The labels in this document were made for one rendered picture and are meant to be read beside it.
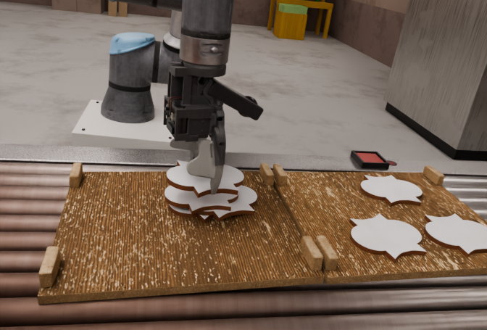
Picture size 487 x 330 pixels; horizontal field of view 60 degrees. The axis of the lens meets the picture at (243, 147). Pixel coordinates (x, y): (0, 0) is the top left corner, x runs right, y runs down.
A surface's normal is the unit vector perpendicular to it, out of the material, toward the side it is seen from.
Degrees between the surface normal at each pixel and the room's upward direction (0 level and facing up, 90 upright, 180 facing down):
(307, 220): 0
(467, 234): 0
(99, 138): 90
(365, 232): 0
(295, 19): 90
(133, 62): 90
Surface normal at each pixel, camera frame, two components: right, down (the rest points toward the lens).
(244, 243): 0.11, -0.91
